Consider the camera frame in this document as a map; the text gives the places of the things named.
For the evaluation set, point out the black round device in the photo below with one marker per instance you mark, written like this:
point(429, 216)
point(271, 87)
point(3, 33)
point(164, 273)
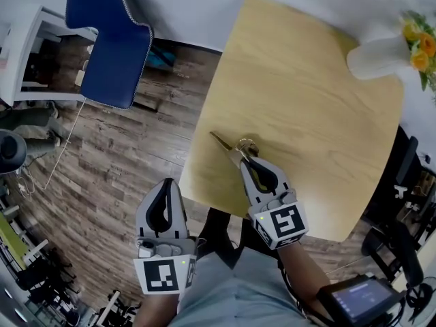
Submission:
point(10, 150)

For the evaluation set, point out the blue padded chair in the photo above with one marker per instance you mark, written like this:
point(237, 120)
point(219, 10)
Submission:
point(112, 53)

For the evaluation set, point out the white shelf unit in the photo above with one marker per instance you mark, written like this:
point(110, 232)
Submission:
point(24, 53)

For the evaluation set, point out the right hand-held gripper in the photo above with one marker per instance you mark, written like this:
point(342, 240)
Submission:
point(286, 221)

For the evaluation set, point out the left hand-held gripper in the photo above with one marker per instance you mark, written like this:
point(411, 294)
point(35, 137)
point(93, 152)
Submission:
point(160, 278)

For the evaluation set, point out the teal object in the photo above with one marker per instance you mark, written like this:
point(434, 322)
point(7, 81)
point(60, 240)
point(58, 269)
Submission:
point(163, 57)

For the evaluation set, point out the black office chair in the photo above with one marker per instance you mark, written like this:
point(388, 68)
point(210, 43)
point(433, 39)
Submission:
point(398, 230)

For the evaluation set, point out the green desk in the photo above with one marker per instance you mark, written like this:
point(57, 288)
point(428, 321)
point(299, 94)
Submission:
point(12, 238)

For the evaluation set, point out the yellow and orange flowers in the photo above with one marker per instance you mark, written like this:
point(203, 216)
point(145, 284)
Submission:
point(420, 46)

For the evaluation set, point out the person's dark trousers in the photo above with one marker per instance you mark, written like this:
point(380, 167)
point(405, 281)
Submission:
point(218, 233)

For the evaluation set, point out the person's left forearm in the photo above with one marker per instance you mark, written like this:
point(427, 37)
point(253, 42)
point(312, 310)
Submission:
point(155, 313)

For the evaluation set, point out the person's light blue shirt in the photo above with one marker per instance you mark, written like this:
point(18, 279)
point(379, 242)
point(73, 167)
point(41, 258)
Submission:
point(238, 295)

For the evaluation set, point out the white vase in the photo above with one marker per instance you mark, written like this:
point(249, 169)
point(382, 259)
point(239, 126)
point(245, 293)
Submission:
point(378, 58)

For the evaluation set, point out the person's right forearm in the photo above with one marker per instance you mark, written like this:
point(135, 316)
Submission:
point(303, 271)

